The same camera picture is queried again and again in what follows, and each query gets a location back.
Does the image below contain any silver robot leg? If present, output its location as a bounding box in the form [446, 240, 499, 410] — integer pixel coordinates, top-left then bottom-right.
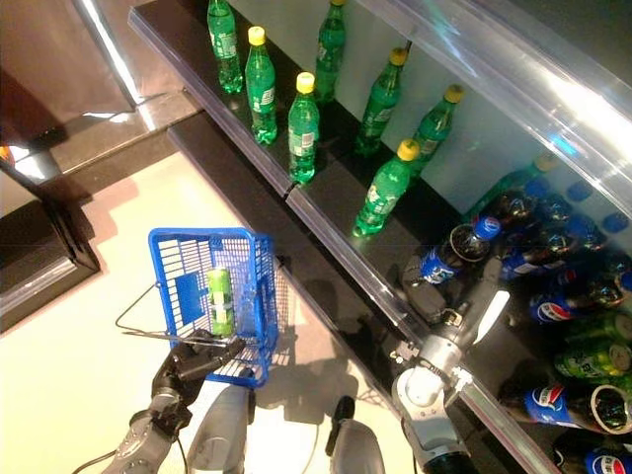
[325, 394, 386, 474]
[187, 384, 256, 474]

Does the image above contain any black shelf base deck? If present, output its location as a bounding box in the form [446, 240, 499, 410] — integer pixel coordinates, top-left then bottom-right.
[167, 112, 421, 406]

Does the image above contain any Pepsi cola bottle blue label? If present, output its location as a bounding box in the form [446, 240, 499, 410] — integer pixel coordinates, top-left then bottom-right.
[486, 178, 552, 233]
[417, 215, 503, 286]
[498, 379, 632, 435]
[552, 432, 632, 474]
[542, 180, 593, 233]
[528, 269, 632, 325]
[499, 224, 606, 283]

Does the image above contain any blue plastic shopping basket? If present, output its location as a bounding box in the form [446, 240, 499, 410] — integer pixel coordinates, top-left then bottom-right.
[147, 226, 282, 389]

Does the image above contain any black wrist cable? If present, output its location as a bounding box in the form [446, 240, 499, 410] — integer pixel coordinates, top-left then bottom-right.
[71, 434, 192, 474]

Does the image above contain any green soda can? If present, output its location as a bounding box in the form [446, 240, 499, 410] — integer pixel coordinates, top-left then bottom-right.
[553, 340, 632, 381]
[562, 310, 632, 347]

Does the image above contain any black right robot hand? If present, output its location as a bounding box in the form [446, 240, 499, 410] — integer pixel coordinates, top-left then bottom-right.
[400, 255, 504, 350]

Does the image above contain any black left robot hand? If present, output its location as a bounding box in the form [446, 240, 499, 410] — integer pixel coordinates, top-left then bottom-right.
[150, 328, 248, 412]

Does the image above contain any dark glossy counter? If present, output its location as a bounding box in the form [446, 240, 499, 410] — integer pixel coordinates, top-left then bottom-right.
[0, 145, 103, 337]

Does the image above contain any chrome pole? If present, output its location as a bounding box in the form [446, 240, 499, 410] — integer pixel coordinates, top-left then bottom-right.
[71, 0, 149, 113]

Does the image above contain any dark shelf board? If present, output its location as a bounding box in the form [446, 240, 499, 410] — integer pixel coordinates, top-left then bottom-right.
[508, 0, 632, 88]
[128, 0, 347, 198]
[288, 157, 632, 474]

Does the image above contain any silver right robot leg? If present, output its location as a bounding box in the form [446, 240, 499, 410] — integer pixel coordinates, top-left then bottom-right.
[325, 394, 386, 474]

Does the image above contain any metal wire basket handle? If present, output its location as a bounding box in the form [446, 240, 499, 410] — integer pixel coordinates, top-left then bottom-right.
[115, 281, 198, 342]
[121, 329, 243, 350]

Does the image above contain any green bottle inside basket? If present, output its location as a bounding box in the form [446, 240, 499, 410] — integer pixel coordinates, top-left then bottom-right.
[205, 268, 236, 338]

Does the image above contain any green Sprite bottle yellow cap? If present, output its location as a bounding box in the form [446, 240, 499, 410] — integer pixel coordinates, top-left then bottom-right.
[353, 138, 421, 237]
[287, 71, 321, 185]
[463, 151, 562, 223]
[244, 26, 278, 146]
[206, 0, 245, 95]

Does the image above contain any silver left robot leg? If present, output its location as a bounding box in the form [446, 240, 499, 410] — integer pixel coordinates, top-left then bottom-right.
[187, 384, 256, 474]

